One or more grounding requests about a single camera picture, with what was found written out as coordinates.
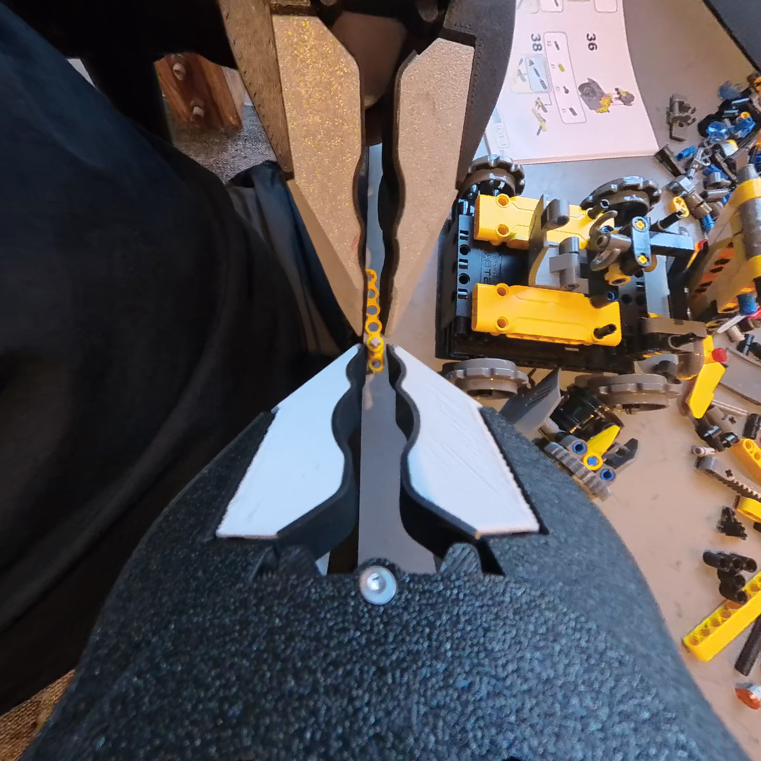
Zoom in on yellow thin toy beam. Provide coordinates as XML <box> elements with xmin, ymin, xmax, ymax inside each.
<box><xmin>363</xmin><ymin>269</ymin><xmax>386</xmax><ymax>374</ymax></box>

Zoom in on pile of loose toy pieces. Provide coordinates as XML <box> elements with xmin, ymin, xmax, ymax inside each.
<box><xmin>654</xmin><ymin>71</ymin><xmax>761</xmax><ymax>714</ymax></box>

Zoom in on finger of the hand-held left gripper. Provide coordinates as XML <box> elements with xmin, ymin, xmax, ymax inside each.
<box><xmin>270</xmin><ymin>15</ymin><xmax>366</xmax><ymax>344</ymax></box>
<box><xmin>382</xmin><ymin>37</ymin><xmax>476</xmax><ymax>338</ymax></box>

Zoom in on yellow toy vehicle model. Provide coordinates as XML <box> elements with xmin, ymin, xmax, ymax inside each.
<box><xmin>434</xmin><ymin>153</ymin><xmax>761</xmax><ymax>417</ymax></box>

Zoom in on person's dark clothing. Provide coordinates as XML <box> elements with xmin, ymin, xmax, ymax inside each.
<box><xmin>0</xmin><ymin>0</ymin><xmax>363</xmax><ymax>714</ymax></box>

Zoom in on instruction booklet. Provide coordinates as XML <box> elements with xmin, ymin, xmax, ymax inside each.
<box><xmin>484</xmin><ymin>0</ymin><xmax>661</xmax><ymax>164</ymax></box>

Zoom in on toy wheel gear subassembly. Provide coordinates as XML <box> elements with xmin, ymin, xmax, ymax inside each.
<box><xmin>499</xmin><ymin>369</ymin><xmax>640</xmax><ymax>500</ymax></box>

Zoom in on yellow curved toy panel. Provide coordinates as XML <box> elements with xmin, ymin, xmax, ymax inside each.
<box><xmin>686</xmin><ymin>357</ymin><xmax>727</xmax><ymax>420</ymax></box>

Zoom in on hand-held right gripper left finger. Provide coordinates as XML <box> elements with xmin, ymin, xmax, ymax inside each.
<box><xmin>215</xmin><ymin>345</ymin><xmax>365</xmax><ymax>541</ymax></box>

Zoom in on grey desk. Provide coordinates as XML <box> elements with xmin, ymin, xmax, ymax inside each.
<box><xmin>357</xmin><ymin>0</ymin><xmax>761</xmax><ymax>756</ymax></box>

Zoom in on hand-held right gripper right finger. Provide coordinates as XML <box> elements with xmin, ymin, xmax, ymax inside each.
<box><xmin>389</xmin><ymin>344</ymin><xmax>542</xmax><ymax>541</ymax></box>

